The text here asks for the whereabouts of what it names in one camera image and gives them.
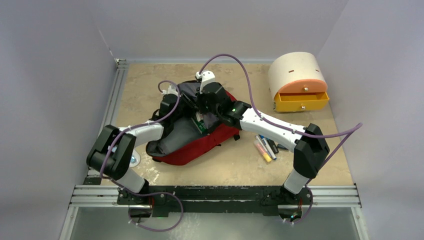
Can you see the green activity book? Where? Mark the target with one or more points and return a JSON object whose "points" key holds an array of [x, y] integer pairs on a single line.
{"points": [[199, 123]]}

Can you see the yellow marker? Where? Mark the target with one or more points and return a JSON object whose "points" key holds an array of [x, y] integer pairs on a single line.
{"points": [[262, 151]]}

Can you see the dark marker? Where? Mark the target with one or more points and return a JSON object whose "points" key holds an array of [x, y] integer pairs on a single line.
{"points": [[273, 146]]}

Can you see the cream rounded drawer cabinet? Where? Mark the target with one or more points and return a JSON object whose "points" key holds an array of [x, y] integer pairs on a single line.
{"points": [[295, 66]]}

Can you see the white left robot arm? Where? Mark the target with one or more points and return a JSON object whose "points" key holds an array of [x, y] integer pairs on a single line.
{"points": [[112, 151]]}

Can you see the white blue oval case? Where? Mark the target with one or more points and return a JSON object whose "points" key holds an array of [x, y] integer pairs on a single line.
{"points": [[135, 159]]}

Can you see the red student backpack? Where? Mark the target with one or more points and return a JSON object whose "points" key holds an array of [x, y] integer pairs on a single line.
{"points": [[185, 143]]}

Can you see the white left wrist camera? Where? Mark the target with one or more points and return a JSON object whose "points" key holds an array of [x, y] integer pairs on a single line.
{"points": [[172, 89]]}

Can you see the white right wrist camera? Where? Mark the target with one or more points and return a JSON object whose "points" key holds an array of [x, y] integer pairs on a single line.
{"points": [[204, 78]]}

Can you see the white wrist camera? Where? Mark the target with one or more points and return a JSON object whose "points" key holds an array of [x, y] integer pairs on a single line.
{"points": [[204, 78], [172, 89]]}

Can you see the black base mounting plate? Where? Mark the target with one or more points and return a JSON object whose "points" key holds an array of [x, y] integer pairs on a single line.
{"points": [[268, 200]]}

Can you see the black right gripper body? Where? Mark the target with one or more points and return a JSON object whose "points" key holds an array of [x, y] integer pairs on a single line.
{"points": [[204, 107]]}

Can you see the white blue marker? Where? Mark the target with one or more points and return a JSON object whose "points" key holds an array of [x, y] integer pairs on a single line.
{"points": [[268, 148]]}

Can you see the orange upper drawer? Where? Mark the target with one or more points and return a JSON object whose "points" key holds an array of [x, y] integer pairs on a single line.
{"points": [[281, 88]]}

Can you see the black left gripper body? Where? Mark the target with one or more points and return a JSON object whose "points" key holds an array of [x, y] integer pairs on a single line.
{"points": [[173, 120]]}

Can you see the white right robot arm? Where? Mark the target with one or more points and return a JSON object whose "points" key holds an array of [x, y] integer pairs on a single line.
{"points": [[306, 143]]}

